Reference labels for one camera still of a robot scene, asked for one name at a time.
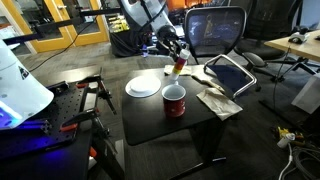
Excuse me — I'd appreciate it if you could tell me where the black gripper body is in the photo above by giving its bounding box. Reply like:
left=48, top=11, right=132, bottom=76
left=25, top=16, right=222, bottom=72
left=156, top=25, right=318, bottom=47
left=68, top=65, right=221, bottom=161
left=157, top=25, right=183, bottom=51

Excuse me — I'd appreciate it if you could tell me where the red white enamel mug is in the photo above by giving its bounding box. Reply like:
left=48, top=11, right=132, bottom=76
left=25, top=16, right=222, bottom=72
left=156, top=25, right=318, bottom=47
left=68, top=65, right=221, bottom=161
left=161, top=83, right=187, bottom=118

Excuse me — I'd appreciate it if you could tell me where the flat beige cloth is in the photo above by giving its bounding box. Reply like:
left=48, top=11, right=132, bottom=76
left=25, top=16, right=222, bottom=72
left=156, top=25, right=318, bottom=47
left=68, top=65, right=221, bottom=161
left=163, top=64, right=194, bottom=77

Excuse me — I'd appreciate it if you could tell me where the black mesh office chair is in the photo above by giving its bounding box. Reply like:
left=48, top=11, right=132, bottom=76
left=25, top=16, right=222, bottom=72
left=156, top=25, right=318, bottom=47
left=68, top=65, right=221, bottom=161
left=184, top=5, right=258, bottom=101

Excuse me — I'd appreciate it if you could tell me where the white round plate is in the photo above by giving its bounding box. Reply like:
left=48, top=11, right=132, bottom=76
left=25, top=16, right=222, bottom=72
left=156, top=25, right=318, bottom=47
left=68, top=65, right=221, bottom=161
left=124, top=75, right=162, bottom=99

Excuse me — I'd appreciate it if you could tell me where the yellow green box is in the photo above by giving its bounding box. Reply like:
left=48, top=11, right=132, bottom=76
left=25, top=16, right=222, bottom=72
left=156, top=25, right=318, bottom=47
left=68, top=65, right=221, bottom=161
left=112, top=16, right=130, bottom=33

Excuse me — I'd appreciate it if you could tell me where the creased beige cloth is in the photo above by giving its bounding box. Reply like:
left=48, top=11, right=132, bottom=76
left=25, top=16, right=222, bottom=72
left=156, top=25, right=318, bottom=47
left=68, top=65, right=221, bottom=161
left=195, top=87, right=244, bottom=122

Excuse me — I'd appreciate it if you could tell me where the black padded office chair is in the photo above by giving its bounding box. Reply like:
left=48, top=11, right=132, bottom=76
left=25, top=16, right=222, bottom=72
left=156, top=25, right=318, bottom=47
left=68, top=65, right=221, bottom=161
left=229, top=0, right=320, bottom=83

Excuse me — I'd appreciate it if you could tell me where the yellow framed glass door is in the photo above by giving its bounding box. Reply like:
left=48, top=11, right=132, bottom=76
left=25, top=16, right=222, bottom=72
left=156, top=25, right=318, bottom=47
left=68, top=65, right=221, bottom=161
left=1, top=0, right=75, bottom=54
left=53, top=0, right=112, bottom=47

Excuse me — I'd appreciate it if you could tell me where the orange black bar clamp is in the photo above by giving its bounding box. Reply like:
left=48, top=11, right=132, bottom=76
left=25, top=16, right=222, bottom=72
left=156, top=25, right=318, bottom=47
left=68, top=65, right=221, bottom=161
left=75, top=67, right=118, bottom=116
left=59, top=107, right=113, bottom=138

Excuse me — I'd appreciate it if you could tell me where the black metal boom beam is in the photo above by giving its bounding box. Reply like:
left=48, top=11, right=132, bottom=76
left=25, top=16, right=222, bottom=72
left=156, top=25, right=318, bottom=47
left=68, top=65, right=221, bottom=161
left=3, top=7, right=126, bottom=46

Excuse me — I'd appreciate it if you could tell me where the black desk device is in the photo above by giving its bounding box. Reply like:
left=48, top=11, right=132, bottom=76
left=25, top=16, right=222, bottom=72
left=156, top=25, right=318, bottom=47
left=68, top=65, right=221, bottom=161
left=287, top=25, right=312, bottom=45

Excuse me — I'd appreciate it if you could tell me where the light wooden desk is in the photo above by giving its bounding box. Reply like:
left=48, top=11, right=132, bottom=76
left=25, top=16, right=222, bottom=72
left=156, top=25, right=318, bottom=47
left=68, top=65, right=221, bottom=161
left=264, top=29, right=320, bottom=63

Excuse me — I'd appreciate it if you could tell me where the black perforated breadboard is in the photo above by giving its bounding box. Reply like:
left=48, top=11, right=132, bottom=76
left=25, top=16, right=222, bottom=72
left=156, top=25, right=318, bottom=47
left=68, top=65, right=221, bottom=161
left=0, top=82, right=88, bottom=162

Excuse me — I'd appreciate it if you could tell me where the yellow black floor gadget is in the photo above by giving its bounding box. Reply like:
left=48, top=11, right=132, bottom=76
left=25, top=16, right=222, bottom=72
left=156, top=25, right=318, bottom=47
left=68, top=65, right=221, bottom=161
left=275, top=125, right=305, bottom=141

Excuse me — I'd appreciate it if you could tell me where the white box panel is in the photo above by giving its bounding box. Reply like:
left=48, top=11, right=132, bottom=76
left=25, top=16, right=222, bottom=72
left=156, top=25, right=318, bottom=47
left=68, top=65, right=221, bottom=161
left=291, top=72, right=320, bottom=115

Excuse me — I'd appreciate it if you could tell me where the white power plug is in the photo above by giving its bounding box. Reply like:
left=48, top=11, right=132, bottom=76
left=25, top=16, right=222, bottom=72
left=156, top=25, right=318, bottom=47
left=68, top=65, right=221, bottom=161
left=276, top=132, right=297, bottom=150

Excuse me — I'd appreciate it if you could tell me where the wooden handled paintbrush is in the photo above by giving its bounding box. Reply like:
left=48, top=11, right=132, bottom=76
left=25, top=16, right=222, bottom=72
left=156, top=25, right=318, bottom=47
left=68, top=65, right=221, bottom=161
left=190, top=71, right=226, bottom=95

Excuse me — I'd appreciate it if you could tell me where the black table pedestal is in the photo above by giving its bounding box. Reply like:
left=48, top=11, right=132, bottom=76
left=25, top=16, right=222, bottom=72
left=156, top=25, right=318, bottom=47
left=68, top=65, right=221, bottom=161
left=168, top=117, right=231, bottom=180

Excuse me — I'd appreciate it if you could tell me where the grey cable bundle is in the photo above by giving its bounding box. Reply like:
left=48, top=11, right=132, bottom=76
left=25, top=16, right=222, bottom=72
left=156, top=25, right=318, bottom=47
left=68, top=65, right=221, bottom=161
left=278, top=142, right=320, bottom=180

